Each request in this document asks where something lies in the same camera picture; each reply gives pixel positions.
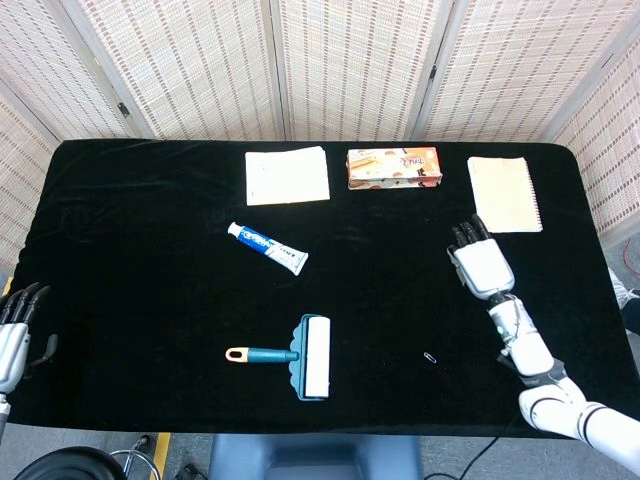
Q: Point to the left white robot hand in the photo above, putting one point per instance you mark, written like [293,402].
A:
[11,350]

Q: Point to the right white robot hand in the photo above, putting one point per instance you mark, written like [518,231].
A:
[485,265]

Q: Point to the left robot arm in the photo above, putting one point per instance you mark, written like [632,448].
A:
[3,412]

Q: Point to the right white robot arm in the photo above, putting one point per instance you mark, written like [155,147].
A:
[532,352]

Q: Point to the cream paper pad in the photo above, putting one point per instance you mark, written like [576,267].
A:
[287,177]

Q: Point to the cream spiral notebook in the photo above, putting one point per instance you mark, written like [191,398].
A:
[505,195]

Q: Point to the small metal paperclip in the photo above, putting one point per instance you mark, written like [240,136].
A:
[429,357]

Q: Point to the black round stool seat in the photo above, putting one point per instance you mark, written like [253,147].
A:
[65,465]

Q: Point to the orange snack box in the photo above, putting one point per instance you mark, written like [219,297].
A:
[390,170]

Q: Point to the white sneaker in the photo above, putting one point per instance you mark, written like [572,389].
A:
[622,295]

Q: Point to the black velvet tablecloth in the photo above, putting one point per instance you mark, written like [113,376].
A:
[150,250]

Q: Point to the teal lint roller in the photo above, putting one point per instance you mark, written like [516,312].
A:
[317,357]

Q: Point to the black floor pedal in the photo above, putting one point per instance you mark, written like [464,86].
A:
[190,471]

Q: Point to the blue white toothpaste tube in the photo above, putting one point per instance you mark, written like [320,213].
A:
[265,245]

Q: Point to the blue padded seat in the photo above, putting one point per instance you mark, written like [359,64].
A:
[315,457]

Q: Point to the woven folding screen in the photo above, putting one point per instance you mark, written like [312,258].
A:
[200,65]

